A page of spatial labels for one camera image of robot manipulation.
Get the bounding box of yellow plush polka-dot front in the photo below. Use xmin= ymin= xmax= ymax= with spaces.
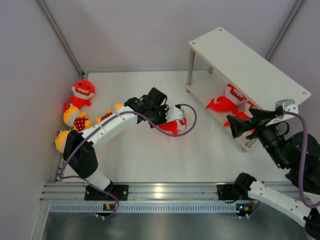
xmin=54 ymin=130 xmax=70 ymax=153

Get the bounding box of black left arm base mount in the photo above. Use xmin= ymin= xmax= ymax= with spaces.
xmin=84 ymin=183 xmax=129 ymax=201

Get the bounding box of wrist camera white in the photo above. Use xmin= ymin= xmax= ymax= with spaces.
xmin=165 ymin=104 xmax=185 ymax=123
xmin=275 ymin=99 xmax=299 ymax=114

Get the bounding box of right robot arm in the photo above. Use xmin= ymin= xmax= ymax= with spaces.
xmin=227 ymin=105 xmax=320 ymax=240

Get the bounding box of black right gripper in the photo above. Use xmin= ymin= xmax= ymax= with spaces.
xmin=226 ymin=107 xmax=290 ymax=169

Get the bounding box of red shark plush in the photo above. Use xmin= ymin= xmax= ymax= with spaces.
xmin=219 ymin=99 xmax=257 ymax=120
xmin=206 ymin=83 xmax=247 ymax=114
xmin=158 ymin=118 xmax=187 ymax=135
xmin=68 ymin=79 xmax=96 ymax=109

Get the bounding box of white slotted cable duct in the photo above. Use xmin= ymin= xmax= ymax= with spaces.
xmin=49 ymin=202 xmax=251 ymax=214

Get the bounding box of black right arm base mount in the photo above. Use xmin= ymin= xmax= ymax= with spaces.
xmin=216 ymin=183 xmax=250 ymax=203

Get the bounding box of yellow plush polka-dot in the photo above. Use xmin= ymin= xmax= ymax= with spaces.
xmin=63 ymin=102 xmax=93 ymax=132
xmin=54 ymin=130 xmax=70 ymax=153
xmin=95 ymin=103 xmax=123 ymax=124

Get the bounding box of white two-tier shelf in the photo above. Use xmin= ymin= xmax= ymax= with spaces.
xmin=185 ymin=26 xmax=312 ymax=153

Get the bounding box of yellow plush polka-dot middle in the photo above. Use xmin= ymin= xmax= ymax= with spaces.
xmin=95 ymin=103 xmax=123 ymax=124

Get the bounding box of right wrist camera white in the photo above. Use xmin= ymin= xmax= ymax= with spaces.
xmin=275 ymin=99 xmax=299 ymax=114

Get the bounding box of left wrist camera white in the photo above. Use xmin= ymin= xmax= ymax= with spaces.
xmin=165 ymin=104 xmax=185 ymax=123

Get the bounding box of yellow plush polka-dot left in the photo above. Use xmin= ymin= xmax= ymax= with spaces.
xmin=63 ymin=102 xmax=93 ymax=132

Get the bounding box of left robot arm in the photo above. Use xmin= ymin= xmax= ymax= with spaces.
xmin=62 ymin=87 xmax=169 ymax=200

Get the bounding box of red shark plush back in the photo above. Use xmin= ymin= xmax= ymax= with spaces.
xmin=158 ymin=118 xmax=187 ymax=135

